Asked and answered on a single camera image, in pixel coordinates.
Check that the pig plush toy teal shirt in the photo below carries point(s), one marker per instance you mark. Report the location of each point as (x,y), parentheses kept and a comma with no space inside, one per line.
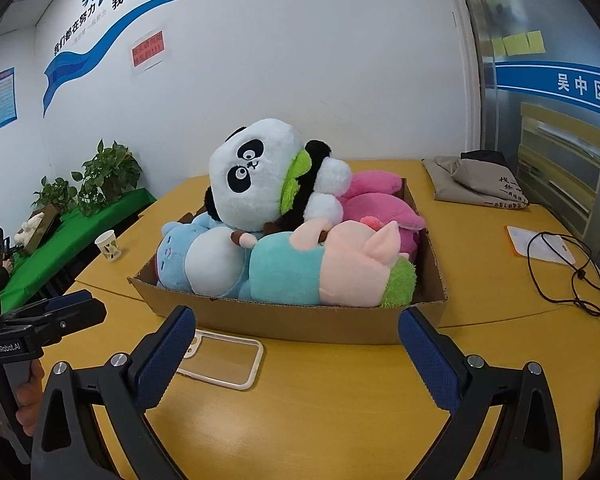
(305,270)

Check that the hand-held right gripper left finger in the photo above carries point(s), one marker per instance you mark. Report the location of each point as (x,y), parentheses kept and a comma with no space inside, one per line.
(165,355)

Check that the panda plush toy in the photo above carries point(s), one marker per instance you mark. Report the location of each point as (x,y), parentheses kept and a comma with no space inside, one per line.
(250,175)

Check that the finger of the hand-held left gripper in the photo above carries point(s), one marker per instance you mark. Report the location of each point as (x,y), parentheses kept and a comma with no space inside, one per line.
(60,301)
(77,320)

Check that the person's left hand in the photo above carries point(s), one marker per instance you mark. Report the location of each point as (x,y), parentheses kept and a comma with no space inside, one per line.
(30,400)

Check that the blue wall poster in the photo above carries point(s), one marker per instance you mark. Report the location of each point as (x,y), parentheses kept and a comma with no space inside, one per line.
(0,100)

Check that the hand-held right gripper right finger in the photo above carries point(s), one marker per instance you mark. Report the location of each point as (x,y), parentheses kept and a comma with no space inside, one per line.
(430,355)

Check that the cardboard box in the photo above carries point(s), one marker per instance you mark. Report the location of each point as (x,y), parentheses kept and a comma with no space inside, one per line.
(290,320)

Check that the yellow sticky note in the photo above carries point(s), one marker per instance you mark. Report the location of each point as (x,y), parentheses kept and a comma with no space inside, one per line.
(535,41)
(498,47)
(516,44)

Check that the red wall sign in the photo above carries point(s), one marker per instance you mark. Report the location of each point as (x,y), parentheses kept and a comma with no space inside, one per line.
(150,50)

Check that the blue window banner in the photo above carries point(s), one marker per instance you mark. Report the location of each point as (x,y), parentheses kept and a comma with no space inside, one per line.
(555,85)

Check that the blue plush toy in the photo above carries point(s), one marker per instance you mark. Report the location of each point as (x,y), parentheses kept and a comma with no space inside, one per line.
(200,260)

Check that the blue ribbon wall decal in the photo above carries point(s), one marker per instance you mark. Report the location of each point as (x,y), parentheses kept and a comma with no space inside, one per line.
(105,35)

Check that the pink plush toy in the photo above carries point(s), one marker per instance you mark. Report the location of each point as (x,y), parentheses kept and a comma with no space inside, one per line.
(380,210)

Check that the black cloth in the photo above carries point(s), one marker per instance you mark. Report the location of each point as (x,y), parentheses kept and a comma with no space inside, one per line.
(485,157)

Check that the large potted green plant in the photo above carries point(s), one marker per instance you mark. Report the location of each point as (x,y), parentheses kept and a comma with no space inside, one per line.
(111,170)

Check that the paper cup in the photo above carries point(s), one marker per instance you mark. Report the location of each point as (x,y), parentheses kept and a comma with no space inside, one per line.
(109,247)

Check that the white figurine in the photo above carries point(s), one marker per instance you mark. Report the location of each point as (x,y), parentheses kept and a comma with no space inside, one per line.
(27,230)

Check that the beige cloth bag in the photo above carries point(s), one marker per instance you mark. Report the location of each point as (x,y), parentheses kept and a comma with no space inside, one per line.
(475,185)

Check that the small potted green plant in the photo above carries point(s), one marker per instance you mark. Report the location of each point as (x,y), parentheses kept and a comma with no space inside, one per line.
(55,195)

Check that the clear phone case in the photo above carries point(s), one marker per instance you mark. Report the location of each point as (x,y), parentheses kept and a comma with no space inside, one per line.
(220,360)

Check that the white card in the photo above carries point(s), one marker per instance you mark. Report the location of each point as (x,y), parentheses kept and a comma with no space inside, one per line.
(522,245)

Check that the yellow window poster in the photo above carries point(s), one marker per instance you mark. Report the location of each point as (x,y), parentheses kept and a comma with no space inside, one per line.
(560,155)

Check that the green cloth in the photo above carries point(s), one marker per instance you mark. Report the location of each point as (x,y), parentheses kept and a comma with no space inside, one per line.
(80,240)

